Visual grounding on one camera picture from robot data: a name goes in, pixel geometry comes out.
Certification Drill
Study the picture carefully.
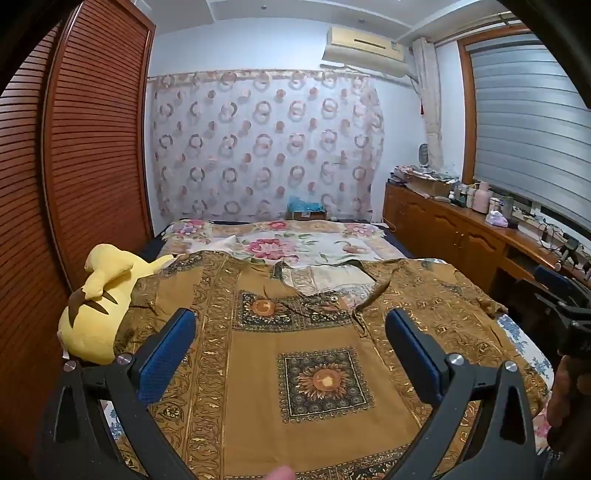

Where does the beige lace side curtain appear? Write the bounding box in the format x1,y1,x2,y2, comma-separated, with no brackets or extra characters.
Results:
412,39,445,172

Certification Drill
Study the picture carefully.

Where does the long wooden cabinet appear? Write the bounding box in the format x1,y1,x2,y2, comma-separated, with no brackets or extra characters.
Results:
383,179,591,298

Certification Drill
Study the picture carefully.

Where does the pink bottle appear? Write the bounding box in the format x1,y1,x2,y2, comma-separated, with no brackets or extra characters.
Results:
473,181,491,214

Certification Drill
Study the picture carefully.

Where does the blue floral bedsheet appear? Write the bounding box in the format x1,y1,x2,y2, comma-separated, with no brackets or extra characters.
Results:
99,314,555,444

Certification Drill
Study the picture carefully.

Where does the yellow plush toy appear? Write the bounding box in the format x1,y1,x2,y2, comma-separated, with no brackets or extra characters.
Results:
58,244,176,365

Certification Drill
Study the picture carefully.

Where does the open cardboard box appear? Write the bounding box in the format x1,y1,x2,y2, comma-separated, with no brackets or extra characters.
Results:
406,178,452,198

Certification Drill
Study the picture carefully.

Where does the beige air conditioner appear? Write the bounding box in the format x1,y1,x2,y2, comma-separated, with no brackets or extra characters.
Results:
322,26,409,77

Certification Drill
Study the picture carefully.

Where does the person's right hand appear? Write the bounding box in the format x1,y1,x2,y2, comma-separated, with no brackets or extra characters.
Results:
547,355,591,453

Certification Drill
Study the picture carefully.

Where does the gold sunflower patterned blanket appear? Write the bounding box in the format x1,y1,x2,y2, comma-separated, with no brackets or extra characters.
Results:
113,251,550,480

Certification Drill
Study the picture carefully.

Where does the pink floral blanket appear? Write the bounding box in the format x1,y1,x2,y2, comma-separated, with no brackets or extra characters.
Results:
157,219,407,296

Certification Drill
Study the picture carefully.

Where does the wooden louvered wardrobe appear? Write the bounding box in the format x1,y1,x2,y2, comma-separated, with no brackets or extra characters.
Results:
0,0,156,416

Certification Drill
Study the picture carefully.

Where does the cardboard box with blue cloth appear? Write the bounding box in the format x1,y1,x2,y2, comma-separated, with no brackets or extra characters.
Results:
287,196,328,221

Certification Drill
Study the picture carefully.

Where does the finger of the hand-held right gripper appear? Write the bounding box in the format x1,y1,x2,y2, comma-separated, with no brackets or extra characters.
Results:
513,265,591,319

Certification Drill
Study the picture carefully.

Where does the grey window blind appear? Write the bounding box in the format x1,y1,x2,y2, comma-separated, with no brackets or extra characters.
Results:
470,32,591,210

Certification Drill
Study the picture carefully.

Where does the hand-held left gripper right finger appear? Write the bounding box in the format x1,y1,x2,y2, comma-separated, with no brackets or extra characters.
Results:
385,308,550,480

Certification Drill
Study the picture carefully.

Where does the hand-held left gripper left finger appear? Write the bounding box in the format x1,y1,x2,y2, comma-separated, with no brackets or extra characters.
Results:
39,308,199,480

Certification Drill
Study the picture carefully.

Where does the circle print curtain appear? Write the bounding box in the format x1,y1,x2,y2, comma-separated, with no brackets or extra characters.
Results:
147,69,386,223

